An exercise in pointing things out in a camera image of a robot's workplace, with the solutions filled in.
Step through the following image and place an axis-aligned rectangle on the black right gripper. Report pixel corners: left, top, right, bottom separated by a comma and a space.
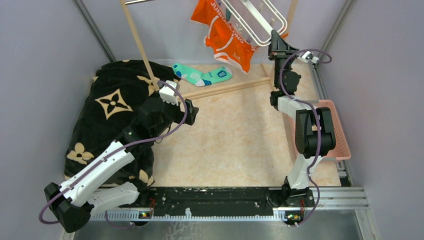
268, 30, 300, 89

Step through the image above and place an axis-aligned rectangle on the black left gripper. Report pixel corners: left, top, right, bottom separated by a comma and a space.
151, 90, 198, 139

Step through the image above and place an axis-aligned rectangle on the wooden drying rack frame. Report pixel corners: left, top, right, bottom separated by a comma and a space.
118, 0, 299, 102

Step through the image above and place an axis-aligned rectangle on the white plastic clip hanger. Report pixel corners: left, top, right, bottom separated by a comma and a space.
222, 0, 289, 47

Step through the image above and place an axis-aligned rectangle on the orange underwear white trim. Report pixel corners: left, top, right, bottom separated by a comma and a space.
190, 0, 256, 73

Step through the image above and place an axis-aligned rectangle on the pink perforated plastic basket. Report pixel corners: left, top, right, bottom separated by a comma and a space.
286, 99, 352, 162

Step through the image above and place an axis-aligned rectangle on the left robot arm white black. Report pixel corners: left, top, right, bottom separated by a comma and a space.
43, 97, 199, 233

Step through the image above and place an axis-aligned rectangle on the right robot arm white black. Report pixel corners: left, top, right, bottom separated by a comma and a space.
268, 30, 336, 206

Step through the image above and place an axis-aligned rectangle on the green patterned sock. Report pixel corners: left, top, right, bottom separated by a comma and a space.
171, 63, 233, 87

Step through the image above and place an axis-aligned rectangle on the teal clothes peg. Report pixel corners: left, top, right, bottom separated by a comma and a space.
225, 9, 232, 22

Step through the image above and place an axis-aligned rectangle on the black floral blanket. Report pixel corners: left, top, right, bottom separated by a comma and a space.
64, 60, 181, 187

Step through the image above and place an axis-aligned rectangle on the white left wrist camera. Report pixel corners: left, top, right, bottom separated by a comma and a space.
158, 80, 180, 106

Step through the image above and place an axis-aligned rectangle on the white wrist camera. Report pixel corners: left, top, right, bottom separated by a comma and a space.
297, 51, 320, 64
158, 80, 180, 106

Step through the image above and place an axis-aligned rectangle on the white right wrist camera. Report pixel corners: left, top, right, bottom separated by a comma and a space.
297, 51, 320, 64

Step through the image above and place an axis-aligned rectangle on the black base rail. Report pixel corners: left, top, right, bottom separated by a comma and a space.
123, 187, 316, 225

